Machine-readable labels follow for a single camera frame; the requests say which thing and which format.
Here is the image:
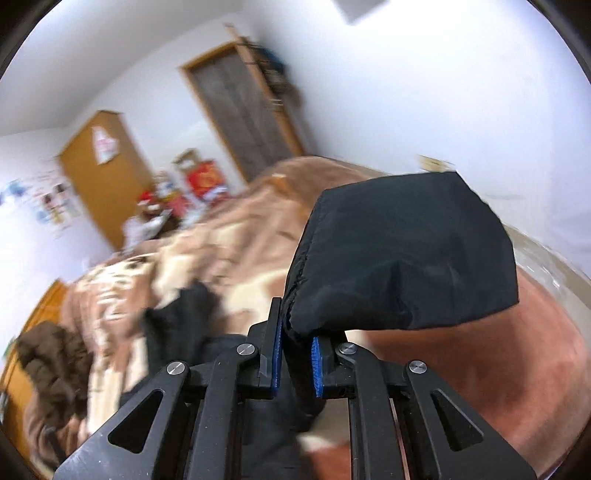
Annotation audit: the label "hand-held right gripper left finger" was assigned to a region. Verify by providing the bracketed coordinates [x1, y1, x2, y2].
[53, 296, 284, 480]

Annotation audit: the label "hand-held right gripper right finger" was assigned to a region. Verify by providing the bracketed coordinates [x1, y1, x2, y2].
[311, 335, 539, 480]

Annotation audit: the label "black padded jacket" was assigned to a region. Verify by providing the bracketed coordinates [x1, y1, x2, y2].
[143, 172, 520, 480]

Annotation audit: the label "hanging clothes by door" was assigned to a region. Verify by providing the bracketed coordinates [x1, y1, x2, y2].
[249, 39, 301, 112]

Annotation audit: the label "brown bear printed blanket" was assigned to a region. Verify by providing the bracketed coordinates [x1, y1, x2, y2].
[23, 156, 587, 480]

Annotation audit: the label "red box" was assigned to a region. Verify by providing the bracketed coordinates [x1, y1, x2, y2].
[185, 159, 232, 204]

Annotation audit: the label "cardboard box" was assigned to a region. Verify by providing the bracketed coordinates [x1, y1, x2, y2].
[173, 148, 201, 171]

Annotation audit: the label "dark brown coat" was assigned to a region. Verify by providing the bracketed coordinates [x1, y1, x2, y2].
[16, 322, 95, 421]

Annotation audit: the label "wooden wardrobe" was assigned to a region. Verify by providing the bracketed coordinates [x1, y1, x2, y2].
[58, 110, 155, 252]

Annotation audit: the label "wooden headboard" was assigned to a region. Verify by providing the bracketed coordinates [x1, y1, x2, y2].
[0, 279, 70, 416]

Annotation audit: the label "paper sheet on wardrobe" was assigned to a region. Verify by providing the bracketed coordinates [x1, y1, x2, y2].
[92, 126, 118, 164]

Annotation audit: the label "grey door with wooden frame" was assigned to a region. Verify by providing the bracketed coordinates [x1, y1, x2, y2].
[181, 41, 305, 183]

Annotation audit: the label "wall poster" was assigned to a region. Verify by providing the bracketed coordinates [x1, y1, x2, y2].
[0, 168, 84, 227]

